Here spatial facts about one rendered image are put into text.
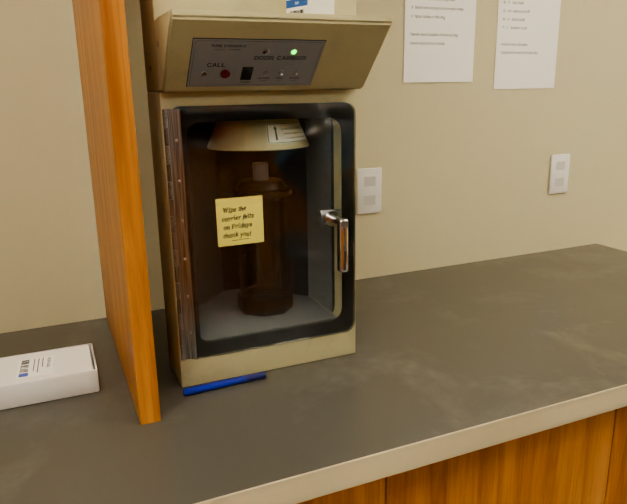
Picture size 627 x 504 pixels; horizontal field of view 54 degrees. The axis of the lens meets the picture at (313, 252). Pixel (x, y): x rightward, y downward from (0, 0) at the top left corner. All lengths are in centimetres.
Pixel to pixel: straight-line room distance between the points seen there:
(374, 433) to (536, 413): 26
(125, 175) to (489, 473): 70
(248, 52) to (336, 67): 15
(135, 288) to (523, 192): 127
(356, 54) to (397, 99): 64
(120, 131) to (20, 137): 54
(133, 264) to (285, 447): 32
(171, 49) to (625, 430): 97
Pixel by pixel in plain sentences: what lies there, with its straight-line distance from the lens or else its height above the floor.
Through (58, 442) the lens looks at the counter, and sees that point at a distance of 97.
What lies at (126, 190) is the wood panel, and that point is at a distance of 85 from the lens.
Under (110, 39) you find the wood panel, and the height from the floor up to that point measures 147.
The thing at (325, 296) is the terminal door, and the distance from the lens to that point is 107.
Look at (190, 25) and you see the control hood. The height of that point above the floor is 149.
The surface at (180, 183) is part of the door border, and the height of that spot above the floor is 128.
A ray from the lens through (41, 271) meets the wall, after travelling 141.
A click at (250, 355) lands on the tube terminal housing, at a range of 107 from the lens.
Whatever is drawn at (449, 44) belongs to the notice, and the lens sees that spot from 167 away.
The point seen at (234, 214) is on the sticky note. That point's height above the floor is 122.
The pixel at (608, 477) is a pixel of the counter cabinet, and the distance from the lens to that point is 126.
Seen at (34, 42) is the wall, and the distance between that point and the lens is 136.
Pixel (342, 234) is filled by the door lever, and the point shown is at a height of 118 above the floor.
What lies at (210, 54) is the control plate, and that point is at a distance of 89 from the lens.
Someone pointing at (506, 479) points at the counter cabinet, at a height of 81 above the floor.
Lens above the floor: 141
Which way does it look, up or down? 15 degrees down
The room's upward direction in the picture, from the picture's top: 1 degrees counter-clockwise
